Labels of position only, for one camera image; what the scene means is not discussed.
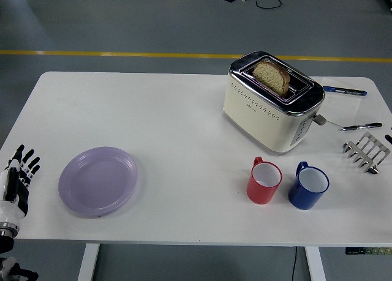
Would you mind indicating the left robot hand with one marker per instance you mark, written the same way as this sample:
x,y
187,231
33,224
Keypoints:
x,y
12,183

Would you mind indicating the red enamel mug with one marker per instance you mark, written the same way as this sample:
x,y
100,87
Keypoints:
x,y
260,193

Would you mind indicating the brown bread slice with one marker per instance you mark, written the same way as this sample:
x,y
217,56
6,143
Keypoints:
x,y
271,77

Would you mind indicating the blue enamel mug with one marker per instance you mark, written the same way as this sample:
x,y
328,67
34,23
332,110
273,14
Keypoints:
x,y
303,198

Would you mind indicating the cream and chrome toaster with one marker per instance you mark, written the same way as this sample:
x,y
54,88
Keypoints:
x,y
260,122

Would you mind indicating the black table control panel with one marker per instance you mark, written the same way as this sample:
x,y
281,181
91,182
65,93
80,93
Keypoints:
x,y
367,250

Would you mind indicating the black ballpoint pen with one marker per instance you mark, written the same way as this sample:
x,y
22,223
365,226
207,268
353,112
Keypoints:
x,y
363,126

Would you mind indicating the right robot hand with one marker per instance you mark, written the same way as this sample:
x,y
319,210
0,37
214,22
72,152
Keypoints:
x,y
389,138

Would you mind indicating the purple plastic plate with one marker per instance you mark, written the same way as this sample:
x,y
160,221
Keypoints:
x,y
98,183

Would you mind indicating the white table leg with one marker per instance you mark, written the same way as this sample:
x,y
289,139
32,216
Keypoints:
x,y
315,264
88,262

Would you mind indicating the blue marker pen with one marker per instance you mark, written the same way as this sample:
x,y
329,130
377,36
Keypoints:
x,y
344,90

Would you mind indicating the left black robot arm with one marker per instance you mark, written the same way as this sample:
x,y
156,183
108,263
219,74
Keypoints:
x,y
4,233

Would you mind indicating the metal toast rack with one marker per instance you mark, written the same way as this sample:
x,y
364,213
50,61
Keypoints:
x,y
367,154

